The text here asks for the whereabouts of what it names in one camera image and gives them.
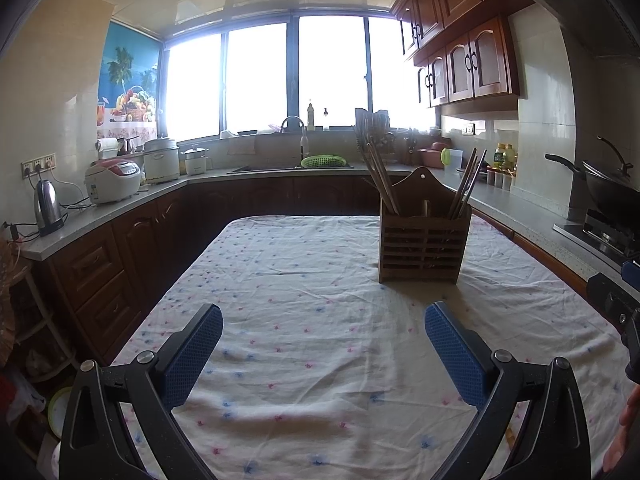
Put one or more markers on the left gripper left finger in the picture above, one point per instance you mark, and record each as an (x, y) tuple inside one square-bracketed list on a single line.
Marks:
[(96, 442)]

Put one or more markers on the black wok with lid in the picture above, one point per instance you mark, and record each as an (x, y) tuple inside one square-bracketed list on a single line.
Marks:
[(611, 190)]

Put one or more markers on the person right hand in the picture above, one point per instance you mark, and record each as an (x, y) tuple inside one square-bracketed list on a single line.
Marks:
[(627, 417)]

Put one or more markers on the yellow oil bottle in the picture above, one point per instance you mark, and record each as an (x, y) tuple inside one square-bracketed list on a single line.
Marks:
[(504, 157)]

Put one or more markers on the wooden upper cabinets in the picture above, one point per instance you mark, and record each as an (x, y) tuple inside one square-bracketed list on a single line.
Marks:
[(463, 52)]

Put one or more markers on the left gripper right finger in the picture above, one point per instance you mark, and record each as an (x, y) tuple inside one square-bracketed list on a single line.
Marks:
[(553, 441)]

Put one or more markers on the small white cooker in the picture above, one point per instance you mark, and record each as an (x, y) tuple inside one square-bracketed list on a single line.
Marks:
[(195, 161)]

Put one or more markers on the steel electric kettle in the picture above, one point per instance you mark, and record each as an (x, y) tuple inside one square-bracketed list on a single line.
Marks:
[(49, 217)]

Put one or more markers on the tropical fruit poster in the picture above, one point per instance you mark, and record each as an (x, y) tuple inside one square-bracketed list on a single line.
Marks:
[(128, 86)]

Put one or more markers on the yellow soap bottle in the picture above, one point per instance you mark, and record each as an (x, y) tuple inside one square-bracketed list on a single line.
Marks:
[(311, 124)]

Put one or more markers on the floral white tablecloth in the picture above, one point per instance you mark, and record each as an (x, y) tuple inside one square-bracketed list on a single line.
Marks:
[(323, 372)]

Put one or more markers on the gas stove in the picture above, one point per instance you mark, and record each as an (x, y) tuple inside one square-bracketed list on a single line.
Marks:
[(609, 241)]

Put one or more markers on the white pink rice cooker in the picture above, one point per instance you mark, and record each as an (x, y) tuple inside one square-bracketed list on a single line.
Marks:
[(112, 180)]

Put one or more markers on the sink faucet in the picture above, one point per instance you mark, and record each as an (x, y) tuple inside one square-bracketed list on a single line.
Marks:
[(294, 124)]

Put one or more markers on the wall power socket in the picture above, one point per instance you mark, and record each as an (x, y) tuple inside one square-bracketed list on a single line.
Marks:
[(34, 166)]

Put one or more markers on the large white slow cooker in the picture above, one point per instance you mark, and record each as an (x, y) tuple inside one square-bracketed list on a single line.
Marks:
[(161, 161)]

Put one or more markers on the dish drying rack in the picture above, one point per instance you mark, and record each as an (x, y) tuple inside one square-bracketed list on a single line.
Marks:
[(374, 128)]

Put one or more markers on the light wooden chopstick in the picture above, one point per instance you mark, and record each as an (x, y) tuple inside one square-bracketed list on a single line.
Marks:
[(453, 210)]

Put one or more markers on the green lid white pitcher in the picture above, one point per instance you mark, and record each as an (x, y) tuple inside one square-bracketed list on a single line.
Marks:
[(452, 159)]

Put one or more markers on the wooden utensil holder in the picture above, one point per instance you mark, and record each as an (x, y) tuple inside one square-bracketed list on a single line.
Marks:
[(424, 241)]

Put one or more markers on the pink plastic basin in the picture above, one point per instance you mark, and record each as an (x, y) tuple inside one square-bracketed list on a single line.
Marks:
[(432, 156)]

